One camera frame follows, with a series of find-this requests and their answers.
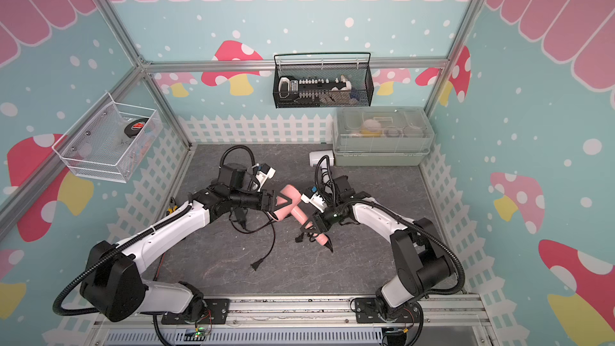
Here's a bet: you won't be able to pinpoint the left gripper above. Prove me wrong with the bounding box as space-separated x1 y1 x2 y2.
230 188 291 212

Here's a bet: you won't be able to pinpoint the pink hair dryer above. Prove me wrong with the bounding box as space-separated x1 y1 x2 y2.
275 184 333 252

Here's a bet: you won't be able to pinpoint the white hair dryer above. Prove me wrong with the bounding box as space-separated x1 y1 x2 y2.
309 150 335 184

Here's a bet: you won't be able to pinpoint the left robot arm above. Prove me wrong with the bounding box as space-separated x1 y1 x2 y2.
52 161 292 323

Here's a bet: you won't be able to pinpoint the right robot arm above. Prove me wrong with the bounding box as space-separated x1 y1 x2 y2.
301 151 466 321

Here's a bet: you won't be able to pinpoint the green clear storage box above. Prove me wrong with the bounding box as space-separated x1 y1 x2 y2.
332 107 435 167

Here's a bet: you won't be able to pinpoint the yellow black pliers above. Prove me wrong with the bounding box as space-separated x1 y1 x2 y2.
166 197 178 216

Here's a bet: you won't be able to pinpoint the black white power strip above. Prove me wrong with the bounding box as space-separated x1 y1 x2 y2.
274 77 352 105

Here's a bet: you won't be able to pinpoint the black red tape measure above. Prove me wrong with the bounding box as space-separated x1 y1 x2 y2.
123 118 149 139

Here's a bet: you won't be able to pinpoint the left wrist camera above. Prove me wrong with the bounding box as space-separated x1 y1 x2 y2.
250 163 275 191

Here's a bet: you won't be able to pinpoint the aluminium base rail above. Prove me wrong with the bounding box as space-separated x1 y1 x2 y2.
86 294 499 345

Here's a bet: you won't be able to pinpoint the black wire mesh basket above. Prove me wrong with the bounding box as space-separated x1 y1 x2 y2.
272 52 374 108

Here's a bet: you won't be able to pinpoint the white wire mesh basket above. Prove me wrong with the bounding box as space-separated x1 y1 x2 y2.
52 93 163 184

